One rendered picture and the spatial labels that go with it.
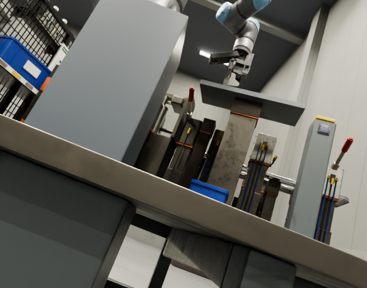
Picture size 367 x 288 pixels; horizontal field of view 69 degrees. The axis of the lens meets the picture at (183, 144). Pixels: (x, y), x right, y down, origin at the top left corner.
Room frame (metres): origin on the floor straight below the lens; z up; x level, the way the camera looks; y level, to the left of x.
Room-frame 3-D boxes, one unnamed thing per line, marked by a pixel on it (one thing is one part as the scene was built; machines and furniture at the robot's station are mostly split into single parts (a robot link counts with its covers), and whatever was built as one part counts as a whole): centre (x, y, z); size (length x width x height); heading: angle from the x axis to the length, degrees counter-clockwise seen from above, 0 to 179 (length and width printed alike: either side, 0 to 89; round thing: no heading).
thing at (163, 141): (1.07, 0.12, 0.95); 0.18 x 0.13 x 0.49; 75
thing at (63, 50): (1.61, 0.92, 1.30); 0.23 x 0.02 x 0.31; 165
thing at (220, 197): (0.77, -0.12, 0.75); 0.11 x 0.10 x 0.09; 75
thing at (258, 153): (0.99, -0.31, 0.90); 0.13 x 0.08 x 0.41; 165
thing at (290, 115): (0.86, -0.17, 1.16); 0.37 x 0.14 x 0.02; 75
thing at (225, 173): (0.86, -0.17, 0.92); 0.10 x 0.08 x 0.45; 75
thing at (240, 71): (0.89, -0.09, 1.32); 0.09 x 0.08 x 0.12; 84
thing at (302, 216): (0.79, -0.42, 0.92); 0.08 x 0.08 x 0.44; 75
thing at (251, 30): (0.89, -0.08, 1.48); 0.09 x 0.08 x 0.11; 116
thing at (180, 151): (1.03, -0.01, 0.89); 0.12 x 0.07 x 0.38; 165
